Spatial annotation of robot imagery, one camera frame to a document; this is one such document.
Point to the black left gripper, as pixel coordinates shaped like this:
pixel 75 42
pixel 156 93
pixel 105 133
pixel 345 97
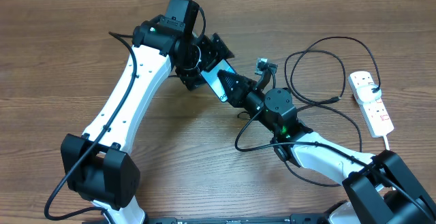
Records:
pixel 214 52

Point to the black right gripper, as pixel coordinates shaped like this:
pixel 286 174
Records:
pixel 236 95

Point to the blue Galaxy smartphone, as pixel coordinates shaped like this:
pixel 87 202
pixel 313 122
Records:
pixel 212 79

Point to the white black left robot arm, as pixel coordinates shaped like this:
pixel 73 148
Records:
pixel 97 163

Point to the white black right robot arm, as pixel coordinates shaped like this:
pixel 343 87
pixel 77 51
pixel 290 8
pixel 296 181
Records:
pixel 380 188

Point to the white charger plug adapter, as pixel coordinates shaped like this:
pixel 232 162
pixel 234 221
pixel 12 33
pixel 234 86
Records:
pixel 367 93

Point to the white power extension strip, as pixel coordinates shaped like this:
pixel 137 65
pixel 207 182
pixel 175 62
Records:
pixel 375 113

